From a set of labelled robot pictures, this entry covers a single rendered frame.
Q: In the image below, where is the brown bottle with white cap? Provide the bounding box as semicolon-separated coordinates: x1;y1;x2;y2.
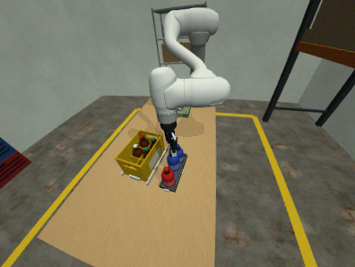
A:
133;144;143;158

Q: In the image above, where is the brown bottle with red cap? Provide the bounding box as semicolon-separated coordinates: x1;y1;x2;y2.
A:
139;135;150;148

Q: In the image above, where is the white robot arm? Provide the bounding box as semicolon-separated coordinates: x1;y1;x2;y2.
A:
149;8;230;125

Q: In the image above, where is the blue bottle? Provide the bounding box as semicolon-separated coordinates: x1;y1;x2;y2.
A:
167;150;180;172
176;144;184;164

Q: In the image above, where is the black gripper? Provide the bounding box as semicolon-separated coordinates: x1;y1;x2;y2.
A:
160;121;178;158

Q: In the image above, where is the brown bottle with green cap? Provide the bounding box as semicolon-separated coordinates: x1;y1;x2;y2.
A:
143;147;150;159
150;138;156;149

